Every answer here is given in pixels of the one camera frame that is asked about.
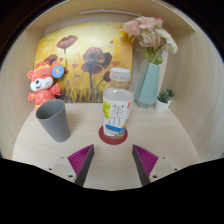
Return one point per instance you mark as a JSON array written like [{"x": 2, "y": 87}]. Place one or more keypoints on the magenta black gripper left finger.
[{"x": 80, "y": 162}]

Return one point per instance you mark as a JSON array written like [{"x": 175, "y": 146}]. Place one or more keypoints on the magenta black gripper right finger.
[{"x": 145, "y": 162}]

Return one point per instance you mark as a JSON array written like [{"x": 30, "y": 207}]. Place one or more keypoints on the clear plastic water bottle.
[{"x": 117, "y": 101}]

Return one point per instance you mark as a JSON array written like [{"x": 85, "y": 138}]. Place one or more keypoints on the dark red round coaster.
[{"x": 112, "y": 141}]

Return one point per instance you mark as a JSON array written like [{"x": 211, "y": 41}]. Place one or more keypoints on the grey ribbed cup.
[{"x": 52, "y": 116}]

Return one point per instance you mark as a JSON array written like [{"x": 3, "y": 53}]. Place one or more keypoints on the small potted succulent front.
[{"x": 162, "y": 101}]

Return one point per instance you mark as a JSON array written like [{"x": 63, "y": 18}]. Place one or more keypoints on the small potted succulent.
[
  {"x": 162, "y": 101},
  {"x": 171, "y": 93}
]

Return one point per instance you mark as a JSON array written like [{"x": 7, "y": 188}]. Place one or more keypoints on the teal geometric vase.
[{"x": 147, "y": 88}]

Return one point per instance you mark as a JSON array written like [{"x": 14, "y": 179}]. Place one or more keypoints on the small potted succulent back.
[{"x": 171, "y": 93}]

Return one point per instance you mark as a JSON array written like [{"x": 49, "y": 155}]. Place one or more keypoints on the red plush toy mouse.
[{"x": 43, "y": 87}]

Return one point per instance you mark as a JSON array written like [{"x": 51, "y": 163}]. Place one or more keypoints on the poppy flower painting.
[{"x": 87, "y": 52}]

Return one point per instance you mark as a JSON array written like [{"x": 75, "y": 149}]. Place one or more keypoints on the pink white flower bouquet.
[{"x": 152, "y": 37}]

